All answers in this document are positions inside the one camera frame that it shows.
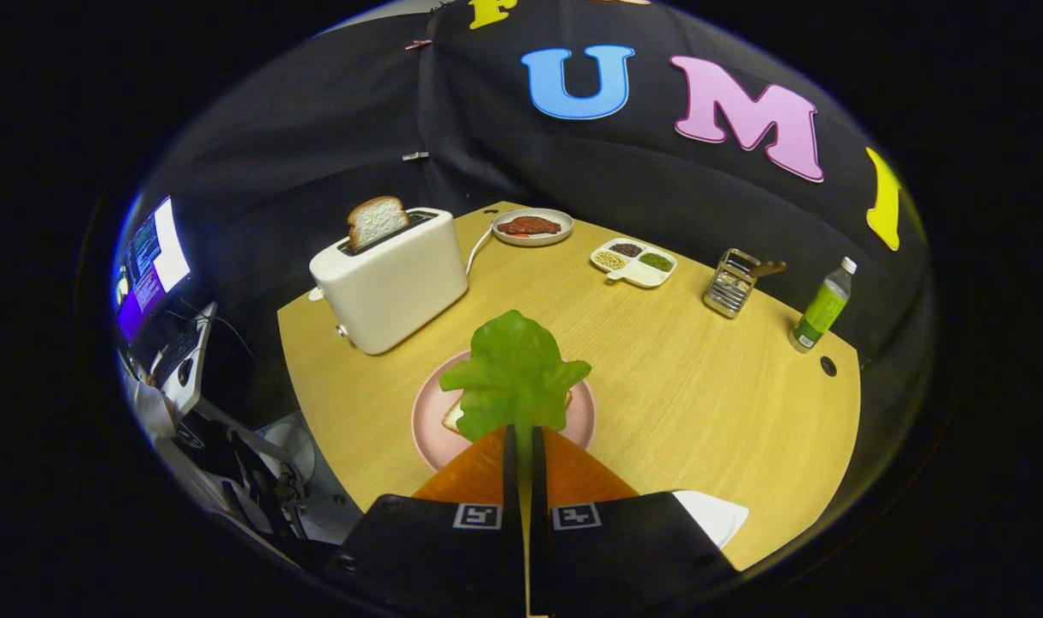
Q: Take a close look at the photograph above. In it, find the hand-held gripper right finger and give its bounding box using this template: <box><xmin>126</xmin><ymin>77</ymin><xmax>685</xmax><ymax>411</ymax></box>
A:
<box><xmin>530</xmin><ymin>426</ymin><xmax>743</xmax><ymax>618</ymax></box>

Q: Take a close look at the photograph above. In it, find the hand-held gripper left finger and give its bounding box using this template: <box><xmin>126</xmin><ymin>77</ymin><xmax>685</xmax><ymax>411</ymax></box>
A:
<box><xmin>332</xmin><ymin>424</ymin><xmax>524</xmax><ymax>618</ymax></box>

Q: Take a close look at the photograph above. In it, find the green lettuce leaf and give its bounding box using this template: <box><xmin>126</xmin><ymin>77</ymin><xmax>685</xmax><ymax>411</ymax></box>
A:
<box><xmin>439</xmin><ymin>310</ymin><xmax>592</xmax><ymax>447</ymax></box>

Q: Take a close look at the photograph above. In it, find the brown crust bread slice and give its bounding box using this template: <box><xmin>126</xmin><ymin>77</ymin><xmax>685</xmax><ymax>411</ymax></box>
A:
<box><xmin>347</xmin><ymin>196</ymin><xmax>411</xmax><ymax>252</ymax></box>

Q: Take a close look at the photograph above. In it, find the pink plate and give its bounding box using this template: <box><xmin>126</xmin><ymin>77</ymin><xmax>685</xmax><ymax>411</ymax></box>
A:
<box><xmin>411</xmin><ymin>348</ymin><xmax>597</xmax><ymax>473</ymax></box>

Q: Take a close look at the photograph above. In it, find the flat white plate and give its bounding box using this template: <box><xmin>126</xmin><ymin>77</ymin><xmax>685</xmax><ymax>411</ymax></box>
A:
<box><xmin>671</xmin><ymin>489</ymin><xmax>750</xmax><ymax>550</ymax></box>

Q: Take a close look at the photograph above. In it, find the white round base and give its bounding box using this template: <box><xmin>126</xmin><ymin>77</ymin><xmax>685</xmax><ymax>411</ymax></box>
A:
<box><xmin>264</xmin><ymin>419</ymin><xmax>318</xmax><ymax>490</ymax></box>

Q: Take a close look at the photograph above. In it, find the white toaster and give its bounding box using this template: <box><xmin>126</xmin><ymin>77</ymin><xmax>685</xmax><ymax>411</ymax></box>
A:
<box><xmin>309</xmin><ymin>208</ymin><xmax>470</xmax><ymax>356</ymax></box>

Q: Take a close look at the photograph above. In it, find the white divided dish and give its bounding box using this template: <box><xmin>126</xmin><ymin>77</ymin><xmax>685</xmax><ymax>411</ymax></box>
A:
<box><xmin>590</xmin><ymin>238</ymin><xmax>678</xmax><ymax>289</ymax></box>

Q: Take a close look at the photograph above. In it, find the round white plate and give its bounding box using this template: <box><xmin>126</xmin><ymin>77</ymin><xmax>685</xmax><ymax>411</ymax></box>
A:
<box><xmin>492</xmin><ymin>208</ymin><xmax>574</xmax><ymax>248</ymax></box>

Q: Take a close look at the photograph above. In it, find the red meat slice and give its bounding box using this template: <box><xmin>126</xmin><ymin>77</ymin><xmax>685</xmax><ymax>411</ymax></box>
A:
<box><xmin>497</xmin><ymin>215</ymin><xmax>563</xmax><ymax>238</ymax></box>

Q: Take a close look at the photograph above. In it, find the green drink bottle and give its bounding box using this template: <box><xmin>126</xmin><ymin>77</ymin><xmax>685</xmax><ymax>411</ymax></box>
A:
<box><xmin>788</xmin><ymin>256</ymin><xmax>858</xmax><ymax>354</ymax></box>

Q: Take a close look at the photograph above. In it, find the black backdrop cloth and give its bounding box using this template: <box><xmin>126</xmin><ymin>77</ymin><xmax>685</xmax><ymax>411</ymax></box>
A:
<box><xmin>118</xmin><ymin>0</ymin><xmax>934</xmax><ymax>404</ymax></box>

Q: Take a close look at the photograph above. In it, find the laptop with lit screen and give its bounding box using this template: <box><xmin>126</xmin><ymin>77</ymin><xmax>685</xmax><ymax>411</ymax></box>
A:
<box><xmin>112</xmin><ymin>196</ymin><xmax>221</xmax><ymax>417</ymax></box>

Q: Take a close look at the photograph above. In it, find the white toaster cable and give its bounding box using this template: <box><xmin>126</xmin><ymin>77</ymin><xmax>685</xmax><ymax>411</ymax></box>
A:
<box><xmin>465</xmin><ymin>225</ymin><xmax>496</xmax><ymax>277</ymax></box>

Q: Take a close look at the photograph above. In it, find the metal wire basket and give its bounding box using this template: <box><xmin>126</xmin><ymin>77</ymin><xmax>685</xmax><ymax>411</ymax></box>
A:
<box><xmin>703</xmin><ymin>248</ymin><xmax>762</xmax><ymax>319</ymax></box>

